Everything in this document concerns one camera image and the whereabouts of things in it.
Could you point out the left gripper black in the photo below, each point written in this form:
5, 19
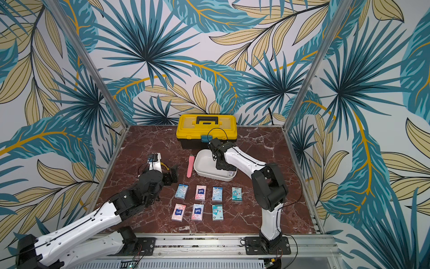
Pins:
169, 180

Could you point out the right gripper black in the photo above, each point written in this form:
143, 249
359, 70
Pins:
219, 158

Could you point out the white plastic storage box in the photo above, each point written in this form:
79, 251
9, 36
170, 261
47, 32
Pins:
205, 166

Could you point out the light blue cartoon tissue pack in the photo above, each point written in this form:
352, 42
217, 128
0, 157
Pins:
181, 192

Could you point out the blue white tissue pack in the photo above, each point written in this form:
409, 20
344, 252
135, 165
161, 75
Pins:
217, 194

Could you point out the teal cartoon tissue pack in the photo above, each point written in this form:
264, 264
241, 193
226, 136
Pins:
237, 195

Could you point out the teal green tissue pack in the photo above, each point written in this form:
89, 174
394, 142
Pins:
217, 213

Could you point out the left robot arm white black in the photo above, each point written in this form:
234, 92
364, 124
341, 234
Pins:
69, 246

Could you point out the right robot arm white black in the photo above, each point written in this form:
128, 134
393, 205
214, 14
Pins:
269, 187

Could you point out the yellow black toolbox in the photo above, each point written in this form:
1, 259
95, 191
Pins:
192, 126

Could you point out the pink utility knife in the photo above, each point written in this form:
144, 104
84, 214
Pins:
190, 165

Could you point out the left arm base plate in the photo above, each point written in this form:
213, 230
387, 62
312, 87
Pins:
142, 246

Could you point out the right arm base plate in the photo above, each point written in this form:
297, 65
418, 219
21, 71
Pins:
256, 245

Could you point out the aluminium front rail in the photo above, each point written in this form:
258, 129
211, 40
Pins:
217, 251

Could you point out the right aluminium frame post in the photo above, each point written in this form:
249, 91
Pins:
320, 54

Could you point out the aluminium frame post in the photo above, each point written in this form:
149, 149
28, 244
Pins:
61, 17
320, 54

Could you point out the left aluminium frame post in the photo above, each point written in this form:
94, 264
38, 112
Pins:
61, 17

